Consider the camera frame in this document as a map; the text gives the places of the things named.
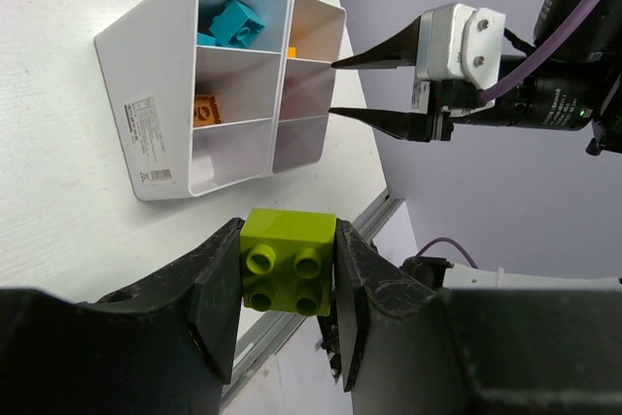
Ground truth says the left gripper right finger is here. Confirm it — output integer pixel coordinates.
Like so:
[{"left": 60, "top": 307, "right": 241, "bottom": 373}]
[{"left": 334, "top": 221, "right": 621, "bottom": 414}]

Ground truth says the right white divided container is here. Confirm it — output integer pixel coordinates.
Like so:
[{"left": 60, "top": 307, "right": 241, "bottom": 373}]
[{"left": 272, "top": 0, "right": 346, "bottom": 174}]

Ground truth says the brown lego brick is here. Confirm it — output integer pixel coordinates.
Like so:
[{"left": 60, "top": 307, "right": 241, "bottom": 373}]
[{"left": 193, "top": 94, "right": 222, "bottom": 127}]

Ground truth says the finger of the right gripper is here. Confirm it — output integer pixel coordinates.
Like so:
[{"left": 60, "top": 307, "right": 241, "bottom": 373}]
[
  {"left": 328, "top": 108, "right": 432, "bottom": 142},
  {"left": 331, "top": 17, "right": 421, "bottom": 70}
]

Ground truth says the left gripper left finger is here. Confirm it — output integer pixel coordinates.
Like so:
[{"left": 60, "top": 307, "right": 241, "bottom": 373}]
[{"left": 1, "top": 218, "right": 243, "bottom": 414}]

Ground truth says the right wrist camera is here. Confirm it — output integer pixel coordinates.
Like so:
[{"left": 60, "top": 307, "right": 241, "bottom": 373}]
[{"left": 411, "top": 3, "right": 506, "bottom": 114}]

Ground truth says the white divided container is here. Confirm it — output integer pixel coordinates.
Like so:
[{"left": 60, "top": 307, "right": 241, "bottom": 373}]
[
  {"left": 94, "top": 0, "right": 290, "bottom": 201},
  {"left": 272, "top": 0, "right": 346, "bottom": 174}
]

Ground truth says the small lime green lego brick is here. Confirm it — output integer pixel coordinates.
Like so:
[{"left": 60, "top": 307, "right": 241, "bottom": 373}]
[{"left": 240, "top": 208, "right": 337, "bottom": 317}]

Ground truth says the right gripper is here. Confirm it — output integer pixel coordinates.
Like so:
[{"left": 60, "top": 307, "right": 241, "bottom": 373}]
[{"left": 422, "top": 0, "right": 621, "bottom": 156}]

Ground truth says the teal curved lego brick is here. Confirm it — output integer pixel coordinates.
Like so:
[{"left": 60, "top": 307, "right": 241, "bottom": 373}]
[{"left": 196, "top": 0, "right": 265, "bottom": 49}]

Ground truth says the left white divided container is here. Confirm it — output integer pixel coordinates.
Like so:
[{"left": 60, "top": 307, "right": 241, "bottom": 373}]
[{"left": 94, "top": 0, "right": 290, "bottom": 201}]

